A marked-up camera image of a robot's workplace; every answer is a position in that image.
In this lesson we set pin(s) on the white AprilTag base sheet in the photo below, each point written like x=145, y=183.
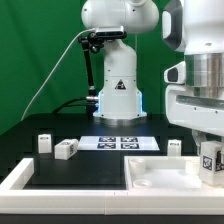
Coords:
x=129, y=143

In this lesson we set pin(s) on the grey camera on mount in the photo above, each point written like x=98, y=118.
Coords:
x=117, y=32

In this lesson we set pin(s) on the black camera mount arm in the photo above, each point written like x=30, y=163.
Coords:
x=88, y=60

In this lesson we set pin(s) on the white U-shaped obstacle frame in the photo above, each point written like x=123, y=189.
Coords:
x=15, y=199

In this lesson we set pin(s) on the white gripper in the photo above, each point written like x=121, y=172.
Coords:
x=183, y=108

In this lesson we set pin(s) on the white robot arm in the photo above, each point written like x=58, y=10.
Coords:
x=193, y=27

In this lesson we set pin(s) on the white square table top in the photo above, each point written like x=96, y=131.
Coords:
x=167, y=176

